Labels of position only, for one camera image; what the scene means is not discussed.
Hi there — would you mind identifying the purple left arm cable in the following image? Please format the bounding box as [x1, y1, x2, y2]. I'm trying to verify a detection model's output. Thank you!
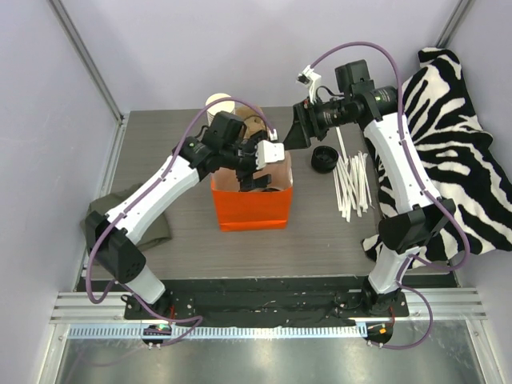
[86, 97, 279, 367]

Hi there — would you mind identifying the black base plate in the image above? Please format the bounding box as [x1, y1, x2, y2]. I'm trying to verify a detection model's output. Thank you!
[123, 275, 411, 327]

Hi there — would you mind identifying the white slotted cable duct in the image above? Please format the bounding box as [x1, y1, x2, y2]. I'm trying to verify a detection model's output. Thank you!
[68, 322, 367, 340]

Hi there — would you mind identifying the cardboard cup carrier stack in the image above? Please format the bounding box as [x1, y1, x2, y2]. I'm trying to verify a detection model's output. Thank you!
[234, 105, 266, 139]

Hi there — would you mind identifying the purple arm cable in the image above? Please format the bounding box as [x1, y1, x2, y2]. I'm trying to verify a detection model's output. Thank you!
[86, 97, 279, 367]
[310, 41, 471, 350]

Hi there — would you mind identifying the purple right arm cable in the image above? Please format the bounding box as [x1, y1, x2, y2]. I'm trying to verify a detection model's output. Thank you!
[310, 41, 471, 350]

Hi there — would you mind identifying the pile of wrapped straws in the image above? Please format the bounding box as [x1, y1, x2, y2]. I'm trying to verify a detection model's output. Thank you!
[333, 127, 374, 222]

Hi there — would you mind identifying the zebra print blanket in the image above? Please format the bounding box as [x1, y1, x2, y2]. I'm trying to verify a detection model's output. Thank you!
[361, 46, 512, 263]

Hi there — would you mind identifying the stack of paper cups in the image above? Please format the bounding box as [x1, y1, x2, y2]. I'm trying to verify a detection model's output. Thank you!
[205, 93, 236, 125]

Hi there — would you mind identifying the olive green cloth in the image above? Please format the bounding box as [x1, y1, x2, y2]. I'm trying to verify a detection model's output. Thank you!
[86, 182, 172, 251]

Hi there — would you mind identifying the orange paper bag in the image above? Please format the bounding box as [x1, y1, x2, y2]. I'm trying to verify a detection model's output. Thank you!
[210, 152, 294, 232]

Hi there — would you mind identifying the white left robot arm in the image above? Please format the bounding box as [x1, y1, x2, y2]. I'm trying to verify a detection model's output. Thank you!
[85, 112, 285, 319]

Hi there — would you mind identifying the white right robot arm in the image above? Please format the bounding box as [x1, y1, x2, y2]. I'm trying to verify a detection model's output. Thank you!
[283, 60, 455, 316]

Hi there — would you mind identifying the stack of black lids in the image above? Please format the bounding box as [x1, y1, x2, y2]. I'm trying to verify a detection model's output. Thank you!
[310, 146, 339, 174]

